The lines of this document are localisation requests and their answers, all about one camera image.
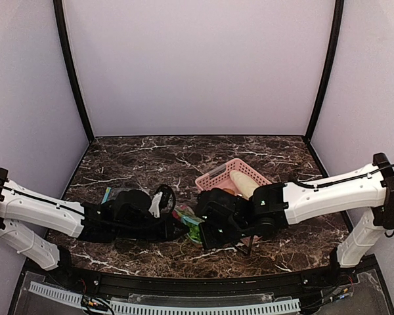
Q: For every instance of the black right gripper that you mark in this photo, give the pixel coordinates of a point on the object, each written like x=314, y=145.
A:
x=211, y=236

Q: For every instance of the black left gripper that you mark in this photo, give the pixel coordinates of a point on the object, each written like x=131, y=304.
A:
x=170, y=228

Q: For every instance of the clear zip bag blue zipper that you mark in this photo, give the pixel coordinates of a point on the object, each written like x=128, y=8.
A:
x=185, y=215

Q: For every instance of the green grape bunch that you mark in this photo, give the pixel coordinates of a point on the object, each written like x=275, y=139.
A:
x=194, y=232

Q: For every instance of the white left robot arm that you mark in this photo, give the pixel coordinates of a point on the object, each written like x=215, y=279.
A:
x=130, y=214

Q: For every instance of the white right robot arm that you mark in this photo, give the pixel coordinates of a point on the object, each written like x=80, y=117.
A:
x=264, y=210

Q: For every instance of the flat clear zip bag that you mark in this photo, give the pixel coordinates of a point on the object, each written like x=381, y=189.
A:
x=112, y=193

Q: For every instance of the brown potato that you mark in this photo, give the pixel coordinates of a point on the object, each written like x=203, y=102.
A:
x=229, y=191

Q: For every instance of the pink perforated plastic basket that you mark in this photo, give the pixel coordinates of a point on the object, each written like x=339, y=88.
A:
x=219, y=178

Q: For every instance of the white radish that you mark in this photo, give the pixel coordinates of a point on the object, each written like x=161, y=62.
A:
x=244, y=183

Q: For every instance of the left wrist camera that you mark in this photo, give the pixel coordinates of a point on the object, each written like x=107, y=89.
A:
x=163, y=202

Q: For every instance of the white slotted cable duct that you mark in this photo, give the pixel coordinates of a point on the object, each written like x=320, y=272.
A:
x=153, y=304

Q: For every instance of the black front rail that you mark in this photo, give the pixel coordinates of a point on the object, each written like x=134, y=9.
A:
x=116, y=285

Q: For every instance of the black left frame post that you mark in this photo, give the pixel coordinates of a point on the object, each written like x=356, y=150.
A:
x=70, y=69

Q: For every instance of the black frame post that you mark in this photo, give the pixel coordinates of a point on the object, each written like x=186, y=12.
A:
x=326, y=71
x=70, y=69

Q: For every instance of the black right frame post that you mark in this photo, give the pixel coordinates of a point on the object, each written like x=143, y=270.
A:
x=326, y=71

